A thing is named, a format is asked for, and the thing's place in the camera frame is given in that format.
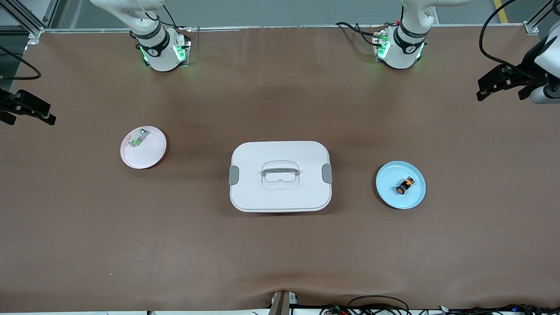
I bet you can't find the black right arm base cable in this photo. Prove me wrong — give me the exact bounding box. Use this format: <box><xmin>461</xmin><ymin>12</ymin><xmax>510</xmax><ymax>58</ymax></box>
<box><xmin>151</xmin><ymin>4</ymin><xmax>178</xmax><ymax>29</ymax></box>

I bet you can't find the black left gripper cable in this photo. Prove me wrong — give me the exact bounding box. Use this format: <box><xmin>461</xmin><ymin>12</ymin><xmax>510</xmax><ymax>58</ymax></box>
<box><xmin>479</xmin><ymin>0</ymin><xmax>539</xmax><ymax>81</ymax></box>

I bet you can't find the brown camera mount post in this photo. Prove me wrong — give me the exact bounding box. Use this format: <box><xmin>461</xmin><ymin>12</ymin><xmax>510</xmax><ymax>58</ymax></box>
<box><xmin>269</xmin><ymin>290</ymin><xmax>299</xmax><ymax>315</ymax></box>

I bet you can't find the pink round plate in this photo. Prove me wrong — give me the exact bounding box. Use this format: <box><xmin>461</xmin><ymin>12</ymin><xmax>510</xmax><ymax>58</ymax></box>
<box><xmin>120</xmin><ymin>126</ymin><xmax>167</xmax><ymax>170</ymax></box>

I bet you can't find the green push-button switch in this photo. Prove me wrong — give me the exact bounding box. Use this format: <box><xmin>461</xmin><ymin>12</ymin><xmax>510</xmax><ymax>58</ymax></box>
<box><xmin>128</xmin><ymin>128</ymin><xmax>150</xmax><ymax>148</ymax></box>

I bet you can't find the aluminium frame corner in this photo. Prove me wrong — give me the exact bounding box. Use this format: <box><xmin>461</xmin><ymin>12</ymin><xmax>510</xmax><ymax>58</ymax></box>
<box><xmin>0</xmin><ymin>0</ymin><xmax>60</xmax><ymax>44</ymax></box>
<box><xmin>524</xmin><ymin>0</ymin><xmax>556</xmax><ymax>35</ymax></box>

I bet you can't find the black cable bundle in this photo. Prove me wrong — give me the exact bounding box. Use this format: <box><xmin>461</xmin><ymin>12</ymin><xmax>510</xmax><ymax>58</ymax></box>
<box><xmin>437</xmin><ymin>303</ymin><xmax>560</xmax><ymax>315</ymax></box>

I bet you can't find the grey lid handle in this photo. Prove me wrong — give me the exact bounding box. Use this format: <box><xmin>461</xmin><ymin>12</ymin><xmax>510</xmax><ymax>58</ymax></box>
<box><xmin>261</xmin><ymin>166</ymin><xmax>301</xmax><ymax>178</ymax></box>

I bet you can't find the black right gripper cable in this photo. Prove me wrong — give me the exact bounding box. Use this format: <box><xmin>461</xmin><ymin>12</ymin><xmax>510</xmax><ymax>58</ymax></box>
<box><xmin>0</xmin><ymin>46</ymin><xmax>42</xmax><ymax>81</ymax></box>

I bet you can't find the black looped cable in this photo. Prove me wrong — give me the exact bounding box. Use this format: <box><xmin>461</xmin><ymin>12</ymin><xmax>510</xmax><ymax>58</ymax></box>
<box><xmin>347</xmin><ymin>295</ymin><xmax>410</xmax><ymax>315</ymax></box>

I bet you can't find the black left arm base cable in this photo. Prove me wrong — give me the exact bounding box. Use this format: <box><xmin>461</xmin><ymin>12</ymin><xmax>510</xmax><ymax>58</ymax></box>
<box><xmin>336</xmin><ymin>22</ymin><xmax>381</xmax><ymax>46</ymax></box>

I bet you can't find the black arm base cable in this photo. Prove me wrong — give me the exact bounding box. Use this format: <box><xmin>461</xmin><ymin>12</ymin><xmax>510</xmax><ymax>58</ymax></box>
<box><xmin>336</xmin><ymin>22</ymin><xmax>381</xmax><ymax>46</ymax></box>
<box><xmin>151</xmin><ymin>4</ymin><xmax>178</xmax><ymax>29</ymax></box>

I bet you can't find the white lidded storage box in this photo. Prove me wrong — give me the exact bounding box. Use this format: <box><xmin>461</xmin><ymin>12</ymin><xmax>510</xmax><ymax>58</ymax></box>
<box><xmin>229</xmin><ymin>140</ymin><xmax>332</xmax><ymax>213</ymax></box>

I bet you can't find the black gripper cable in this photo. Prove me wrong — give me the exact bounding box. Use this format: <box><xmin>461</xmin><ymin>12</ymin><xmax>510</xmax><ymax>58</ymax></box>
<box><xmin>0</xmin><ymin>46</ymin><xmax>42</xmax><ymax>81</ymax></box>
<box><xmin>479</xmin><ymin>0</ymin><xmax>539</xmax><ymax>81</ymax></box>

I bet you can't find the light blue round plate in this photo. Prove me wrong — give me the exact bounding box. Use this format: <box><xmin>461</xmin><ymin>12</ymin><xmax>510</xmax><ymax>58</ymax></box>
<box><xmin>375</xmin><ymin>161</ymin><xmax>427</xmax><ymax>210</ymax></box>

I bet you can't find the metal table edge strip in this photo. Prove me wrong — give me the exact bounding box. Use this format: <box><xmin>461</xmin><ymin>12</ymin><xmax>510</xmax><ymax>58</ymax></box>
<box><xmin>42</xmin><ymin>25</ymin><xmax>528</xmax><ymax>32</ymax></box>

